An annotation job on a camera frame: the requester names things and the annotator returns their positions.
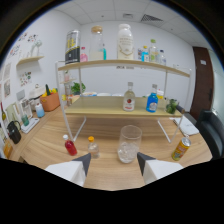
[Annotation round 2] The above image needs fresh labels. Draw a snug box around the small red liquid bottle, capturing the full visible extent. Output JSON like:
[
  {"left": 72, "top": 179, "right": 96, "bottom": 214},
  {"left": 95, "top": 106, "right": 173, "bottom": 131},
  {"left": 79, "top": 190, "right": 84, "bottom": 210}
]
[{"left": 62, "top": 134, "right": 78, "bottom": 157}]

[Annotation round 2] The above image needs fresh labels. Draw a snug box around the clear bottle orange cap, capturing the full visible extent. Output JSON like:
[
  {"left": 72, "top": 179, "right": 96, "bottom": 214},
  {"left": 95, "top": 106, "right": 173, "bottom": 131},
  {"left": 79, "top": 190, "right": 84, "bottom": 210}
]
[{"left": 87, "top": 135, "right": 101, "bottom": 160}]

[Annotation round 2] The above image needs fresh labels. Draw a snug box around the yellow juice can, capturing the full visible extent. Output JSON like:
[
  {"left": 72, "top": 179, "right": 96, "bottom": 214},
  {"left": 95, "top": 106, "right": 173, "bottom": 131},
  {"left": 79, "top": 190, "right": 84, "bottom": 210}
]
[{"left": 171, "top": 136, "right": 192, "bottom": 162}]

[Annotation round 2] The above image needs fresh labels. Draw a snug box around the clear bottle green cap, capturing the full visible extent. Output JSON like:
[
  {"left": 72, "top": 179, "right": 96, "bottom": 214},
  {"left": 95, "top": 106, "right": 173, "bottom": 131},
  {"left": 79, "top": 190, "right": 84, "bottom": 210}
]
[{"left": 148, "top": 39, "right": 159, "bottom": 64}]

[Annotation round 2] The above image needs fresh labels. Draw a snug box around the clear drinking glass with ice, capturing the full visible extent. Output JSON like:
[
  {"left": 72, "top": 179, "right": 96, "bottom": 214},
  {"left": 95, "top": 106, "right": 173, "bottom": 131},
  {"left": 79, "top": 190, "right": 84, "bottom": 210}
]
[{"left": 117, "top": 124, "right": 143, "bottom": 164}]

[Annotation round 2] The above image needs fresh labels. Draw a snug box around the white flat scale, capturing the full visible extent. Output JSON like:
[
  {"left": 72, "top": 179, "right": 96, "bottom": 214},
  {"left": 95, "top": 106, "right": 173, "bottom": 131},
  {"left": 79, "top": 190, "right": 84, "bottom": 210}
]
[{"left": 20, "top": 117, "right": 41, "bottom": 134}]

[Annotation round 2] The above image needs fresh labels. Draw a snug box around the black armchair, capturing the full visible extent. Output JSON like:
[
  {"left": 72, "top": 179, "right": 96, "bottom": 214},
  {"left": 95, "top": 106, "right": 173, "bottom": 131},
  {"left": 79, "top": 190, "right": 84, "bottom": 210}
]
[{"left": 196, "top": 109, "right": 224, "bottom": 160}]

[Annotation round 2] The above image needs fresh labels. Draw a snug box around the glass with green mint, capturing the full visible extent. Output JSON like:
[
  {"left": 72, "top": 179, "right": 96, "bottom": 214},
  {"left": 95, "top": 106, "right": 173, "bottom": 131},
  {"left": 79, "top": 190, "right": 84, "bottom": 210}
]
[{"left": 165, "top": 98, "right": 180, "bottom": 115}]

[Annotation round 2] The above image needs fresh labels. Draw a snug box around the light blue small bottle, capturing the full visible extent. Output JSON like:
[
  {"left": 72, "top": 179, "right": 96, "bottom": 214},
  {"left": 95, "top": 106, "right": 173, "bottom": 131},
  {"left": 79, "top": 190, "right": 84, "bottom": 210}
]
[{"left": 34, "top": 102, "right": 46, "bottom": 118}]

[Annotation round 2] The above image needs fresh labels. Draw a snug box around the black bag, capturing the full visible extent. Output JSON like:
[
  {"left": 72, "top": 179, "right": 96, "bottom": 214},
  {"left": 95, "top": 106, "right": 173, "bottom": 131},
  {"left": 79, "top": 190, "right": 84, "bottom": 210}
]
[{"left": 6, "top": 120, "right": 22, "bottom": 145}]

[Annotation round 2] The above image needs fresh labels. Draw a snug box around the blue liquid bottle silver cap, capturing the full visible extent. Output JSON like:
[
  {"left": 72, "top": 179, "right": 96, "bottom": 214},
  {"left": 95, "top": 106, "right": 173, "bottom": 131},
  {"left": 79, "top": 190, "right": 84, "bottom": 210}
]
[{"left": 145, "top": 83, "right": 160, "bottom": 114}]

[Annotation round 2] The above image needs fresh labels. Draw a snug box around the orange basket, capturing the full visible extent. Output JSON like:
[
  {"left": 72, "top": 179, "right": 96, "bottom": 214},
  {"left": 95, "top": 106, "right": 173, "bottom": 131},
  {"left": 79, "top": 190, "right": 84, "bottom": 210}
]
[{"left": 39, "top": 88, "right": 61, "bottom": 112}]

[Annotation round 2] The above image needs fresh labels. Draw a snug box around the two-tier wooden shelf rack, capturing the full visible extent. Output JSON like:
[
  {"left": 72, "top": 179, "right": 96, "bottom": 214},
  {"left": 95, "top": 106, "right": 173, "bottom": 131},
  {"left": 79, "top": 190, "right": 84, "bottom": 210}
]
[{"left": 54, "top": 59, "right": 193, "bottom": 144}]

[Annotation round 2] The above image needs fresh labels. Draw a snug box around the clear bottle red label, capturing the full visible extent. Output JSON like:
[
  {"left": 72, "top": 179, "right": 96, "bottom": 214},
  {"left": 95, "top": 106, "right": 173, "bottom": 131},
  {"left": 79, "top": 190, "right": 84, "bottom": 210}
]
[{"left": 122, "top": 81, "right": 136, "bottom": 112}]

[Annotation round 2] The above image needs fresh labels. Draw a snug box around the white bowl blue pattern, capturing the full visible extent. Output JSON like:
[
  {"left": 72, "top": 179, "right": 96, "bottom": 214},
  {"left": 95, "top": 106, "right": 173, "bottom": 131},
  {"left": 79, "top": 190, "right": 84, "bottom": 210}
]
[{"left": 80, "top": 91, "right": 98, "bottom": 98}]

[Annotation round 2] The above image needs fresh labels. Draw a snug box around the potted green plant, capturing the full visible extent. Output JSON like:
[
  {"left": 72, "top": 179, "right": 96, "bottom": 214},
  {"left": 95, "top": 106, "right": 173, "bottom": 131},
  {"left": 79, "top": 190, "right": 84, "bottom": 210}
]
[{"left": 70, "top": 81, "right": 87, "bottom": 96}]

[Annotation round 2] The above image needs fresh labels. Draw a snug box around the white round appliance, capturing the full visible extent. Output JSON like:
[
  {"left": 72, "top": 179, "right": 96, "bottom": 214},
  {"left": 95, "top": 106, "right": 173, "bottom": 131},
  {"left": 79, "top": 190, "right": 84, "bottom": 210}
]
[{"left": 29, "top": 84, "right": 47, "bottom": 101}]

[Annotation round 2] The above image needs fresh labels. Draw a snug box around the brown door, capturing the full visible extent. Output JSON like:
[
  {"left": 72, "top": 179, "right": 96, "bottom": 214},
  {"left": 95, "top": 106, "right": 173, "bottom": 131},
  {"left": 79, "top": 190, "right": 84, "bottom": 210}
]
[{"left": 191, "top": 46, "right": 214, "bottom": 121}]

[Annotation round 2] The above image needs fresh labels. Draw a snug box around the clear bottle blue cap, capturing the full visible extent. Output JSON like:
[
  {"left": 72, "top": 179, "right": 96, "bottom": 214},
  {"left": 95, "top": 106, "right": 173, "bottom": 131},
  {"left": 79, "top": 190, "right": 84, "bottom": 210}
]
[{"left": 157, "top": 49, "right": 167, "bottom": 66}]

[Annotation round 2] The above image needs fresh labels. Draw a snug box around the small pink bottle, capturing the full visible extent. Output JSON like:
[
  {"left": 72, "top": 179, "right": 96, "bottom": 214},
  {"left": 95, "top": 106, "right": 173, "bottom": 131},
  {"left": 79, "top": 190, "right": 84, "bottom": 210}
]
[{"left": 79, "top": 46, "right": 89, "bottom": 63}]

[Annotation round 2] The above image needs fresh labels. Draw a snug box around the blue bottle yellow cap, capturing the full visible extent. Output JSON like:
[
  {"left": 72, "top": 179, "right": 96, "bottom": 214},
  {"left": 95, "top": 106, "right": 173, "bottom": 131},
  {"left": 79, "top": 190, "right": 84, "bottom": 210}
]
[{"left": 141, "top": 45, "right": 150, "bottom": 63}]

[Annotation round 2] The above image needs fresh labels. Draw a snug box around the tall black yellow can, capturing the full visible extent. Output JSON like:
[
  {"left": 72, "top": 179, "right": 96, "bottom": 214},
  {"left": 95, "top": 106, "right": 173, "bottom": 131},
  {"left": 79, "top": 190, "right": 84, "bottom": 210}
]
[{"left": 64, "top": 29, "right": 81, "bottom": 65}]

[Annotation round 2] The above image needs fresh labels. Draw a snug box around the white figurine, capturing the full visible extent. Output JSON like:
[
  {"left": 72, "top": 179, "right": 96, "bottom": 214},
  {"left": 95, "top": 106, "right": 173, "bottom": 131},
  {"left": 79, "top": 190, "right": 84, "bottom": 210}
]
[{"left": 29, "top": 39, "right": 44, "bottom": 58}]

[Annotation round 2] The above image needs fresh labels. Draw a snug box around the tall glass bottle cork lid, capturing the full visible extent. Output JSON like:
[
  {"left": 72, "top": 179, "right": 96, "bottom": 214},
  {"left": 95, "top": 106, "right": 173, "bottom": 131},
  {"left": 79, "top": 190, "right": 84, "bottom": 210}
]
[{"left": 88, "top": 25, "right": 107, "bottom": 62}]

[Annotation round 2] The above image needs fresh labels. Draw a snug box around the large white bottle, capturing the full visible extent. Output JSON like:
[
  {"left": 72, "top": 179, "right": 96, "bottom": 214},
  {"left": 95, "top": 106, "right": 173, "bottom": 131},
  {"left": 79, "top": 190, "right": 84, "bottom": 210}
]
[{"left": 116, "top": 23, "right": 135, "bottom": 61}]

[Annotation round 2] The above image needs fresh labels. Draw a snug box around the wooden wall shelf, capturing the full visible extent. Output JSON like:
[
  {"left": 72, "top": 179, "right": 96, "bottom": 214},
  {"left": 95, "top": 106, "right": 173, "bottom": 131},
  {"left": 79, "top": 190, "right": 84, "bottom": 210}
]
[{"left": 15, "top": 55, "right": 45, "bottom": 67}]

